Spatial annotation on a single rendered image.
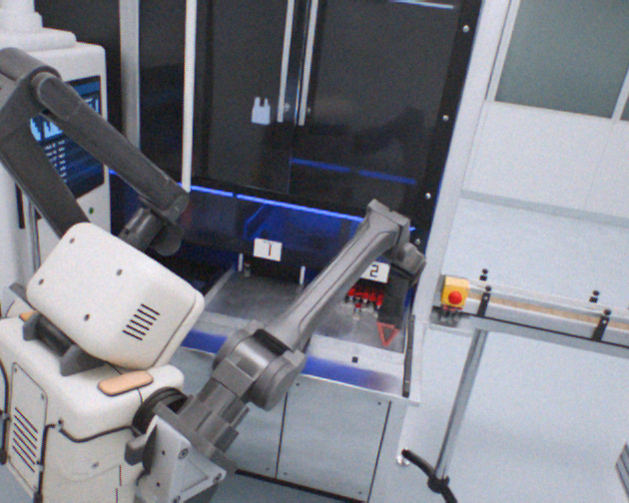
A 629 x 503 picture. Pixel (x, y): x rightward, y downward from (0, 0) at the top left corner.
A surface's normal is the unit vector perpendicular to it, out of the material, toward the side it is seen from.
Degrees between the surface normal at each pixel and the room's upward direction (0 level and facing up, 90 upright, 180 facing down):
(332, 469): 90
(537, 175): 90
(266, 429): 90
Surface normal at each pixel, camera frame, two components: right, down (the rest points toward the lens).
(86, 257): -0.39, -0.43
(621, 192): -0.19, 0.39
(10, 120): 0.80, 0.47
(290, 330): 0.07, -0.58
